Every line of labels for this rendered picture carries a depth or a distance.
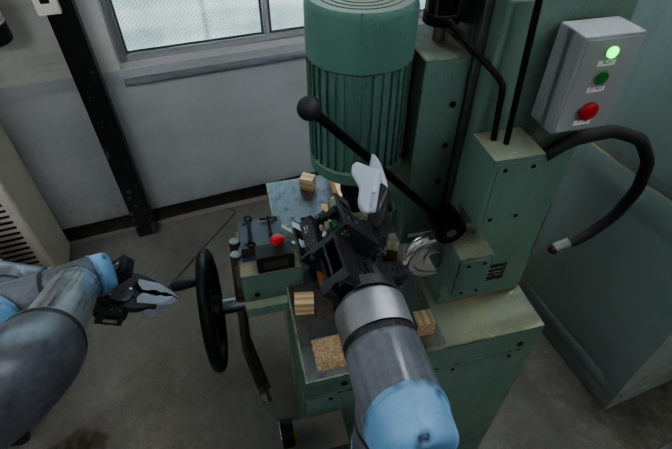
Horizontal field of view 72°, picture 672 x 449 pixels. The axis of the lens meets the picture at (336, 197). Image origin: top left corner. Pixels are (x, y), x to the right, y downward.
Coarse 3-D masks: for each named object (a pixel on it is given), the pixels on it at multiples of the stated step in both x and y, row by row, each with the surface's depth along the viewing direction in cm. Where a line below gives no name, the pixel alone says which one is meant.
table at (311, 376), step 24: (288, 192) 127; (312, 192) 127; (288, 216) 120; (288, 288) 103; (312, 288) 103; (264, 312) 104; (312, 336) 94; (312, 360) 90; (312, 384) 87; (336, 384) 89
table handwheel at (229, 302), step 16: (208, 256) 106; (208, 272) 101; (208, 288) 98; (208, 304) 96; (224, 304) 108; (240, 304) 109; (208, 320) 95; (224, 320) 120; (208, 336) 95; (224, 336) 117; (208, 352) 96; (224, 352) 112; (224, 368) 103
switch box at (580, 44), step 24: (576, 24) 66; (600, 24) 66; (624, 24) 66; (552, 48) 70; (576, 48) 65; (600, 48) 64; (624, 48) 65; (552, 72) 70; (576, 72) 66; (624, 72) 68; (552, 96) 71; (576, 96) 69; (600, 96) 70; (552, 120) 72; (576, 120) 73; (600, 120) 74
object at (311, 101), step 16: (304, 96) 63; (304, 112) 62; (320, 112) 63; (336, 128) 66; (352, 144) 68; (368, 160) 71; (432, 208) 83; (448, 208) 86; (432, 224) 86; (448, 224) 83; (464, 224) 85; (448, 240) 86
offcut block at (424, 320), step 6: (414, 312) 104; (420, 312) 104; (426, 312) 104; (414, 318) 103; (420, 318) 103; (426, 318) 103; (432, 318) 103; (420, 324) 102; (426, 324) 102; (432, 324) 103; (420, 330) 103; (426, 330) 104; (432, 330) 104
